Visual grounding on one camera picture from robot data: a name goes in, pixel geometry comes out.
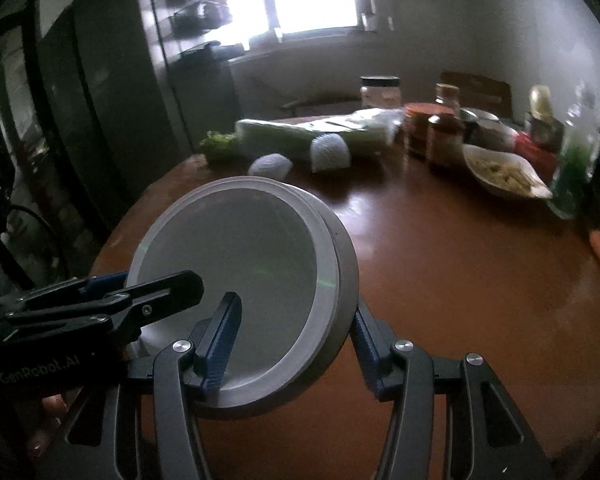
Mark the clear bottle green liquid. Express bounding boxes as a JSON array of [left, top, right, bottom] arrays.
[[548, 81, 600, 220]]

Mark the person's hand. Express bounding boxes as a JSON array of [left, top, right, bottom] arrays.
[[28, 394, 69, 457]]

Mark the wooden chair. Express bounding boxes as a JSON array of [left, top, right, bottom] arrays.
[[440, 70, 513, 118]]

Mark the orange sauce jar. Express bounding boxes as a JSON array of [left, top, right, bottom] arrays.
[[404, 103, 454, 157]]

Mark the round metal pan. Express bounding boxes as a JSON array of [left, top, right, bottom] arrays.
[[126, 177, 358, 418]]

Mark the green leafy lettuce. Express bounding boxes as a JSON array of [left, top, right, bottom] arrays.
[[199, 131, 242, 162]]

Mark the fruit in white foam net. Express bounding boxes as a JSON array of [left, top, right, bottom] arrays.
[[248, 153, 294, 181]]

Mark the yellow-lid metal container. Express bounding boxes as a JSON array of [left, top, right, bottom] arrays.
[[524, 84, 565, 153]]

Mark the red package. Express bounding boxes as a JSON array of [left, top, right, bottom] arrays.
[[514, 132, 558, 184]]

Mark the dish with food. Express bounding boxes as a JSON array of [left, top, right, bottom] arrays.
[[463, 144, 553, 200]]

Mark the wrapped napa cabbage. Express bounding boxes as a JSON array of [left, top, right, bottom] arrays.
[[235, 108, 404, 160]]

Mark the brown sauce bottle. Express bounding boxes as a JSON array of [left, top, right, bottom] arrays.
[[426, 82, 465, 167]]

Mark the dark refrigerator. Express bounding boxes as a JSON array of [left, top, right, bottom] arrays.
[[36, 0, 190, 207]]

